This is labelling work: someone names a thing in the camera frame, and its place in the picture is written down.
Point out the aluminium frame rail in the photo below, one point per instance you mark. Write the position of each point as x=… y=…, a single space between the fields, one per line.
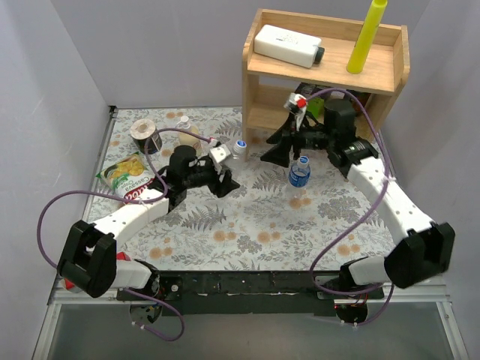
x=75 y=298

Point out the green black small box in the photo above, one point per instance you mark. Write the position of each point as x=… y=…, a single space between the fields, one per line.
x=315 y=106

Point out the black orange small box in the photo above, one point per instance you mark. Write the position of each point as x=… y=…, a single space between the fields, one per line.
x=363 y=98

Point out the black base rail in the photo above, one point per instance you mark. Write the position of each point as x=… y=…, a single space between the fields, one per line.
x=258 y=304

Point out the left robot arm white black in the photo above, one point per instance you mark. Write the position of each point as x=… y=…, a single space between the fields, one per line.
x=91 y=260

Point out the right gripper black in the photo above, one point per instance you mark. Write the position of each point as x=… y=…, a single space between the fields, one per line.
x=294 y=140

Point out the green Chuba cassava chips bag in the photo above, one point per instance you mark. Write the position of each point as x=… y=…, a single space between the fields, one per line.
x=128 y=177

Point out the blue bottle cap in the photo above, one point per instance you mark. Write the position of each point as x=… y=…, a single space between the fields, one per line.
x=303 y=161
x=240 y=144

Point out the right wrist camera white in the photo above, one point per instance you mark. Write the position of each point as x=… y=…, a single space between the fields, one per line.
x=297 y=105

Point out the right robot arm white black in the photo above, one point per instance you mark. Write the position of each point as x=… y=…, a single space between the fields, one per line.
x=423 y=248

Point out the floral patterned table mat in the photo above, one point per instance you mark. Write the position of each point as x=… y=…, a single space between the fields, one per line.
x=259 y=227

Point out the wooden two-tier shelf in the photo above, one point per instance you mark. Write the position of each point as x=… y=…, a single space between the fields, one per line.
x=384 y=76

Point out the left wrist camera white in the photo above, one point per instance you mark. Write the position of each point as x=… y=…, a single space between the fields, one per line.
x=219 y=154

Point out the clear plastic bottle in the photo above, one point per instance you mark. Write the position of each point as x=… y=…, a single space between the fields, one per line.
x=238 y=154

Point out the beige pump soap bottle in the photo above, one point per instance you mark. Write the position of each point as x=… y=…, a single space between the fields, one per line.
x=187 y=137

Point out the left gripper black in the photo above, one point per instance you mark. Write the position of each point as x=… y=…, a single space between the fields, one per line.
x=216 y=180

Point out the red white small carton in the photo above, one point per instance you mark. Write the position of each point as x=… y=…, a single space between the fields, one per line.
x=71 y=287

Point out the blue label water bottle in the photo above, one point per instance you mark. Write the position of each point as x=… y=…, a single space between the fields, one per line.
x=298 y=179

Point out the white rectangular plastic jug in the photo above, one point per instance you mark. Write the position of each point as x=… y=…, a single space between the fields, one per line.
x=289 y=46

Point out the yellow plastic tube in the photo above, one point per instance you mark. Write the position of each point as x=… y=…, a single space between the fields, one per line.
x=366 y=36

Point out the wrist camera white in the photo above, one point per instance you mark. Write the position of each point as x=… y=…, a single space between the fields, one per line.
x=297 y=105
x=219 y=154

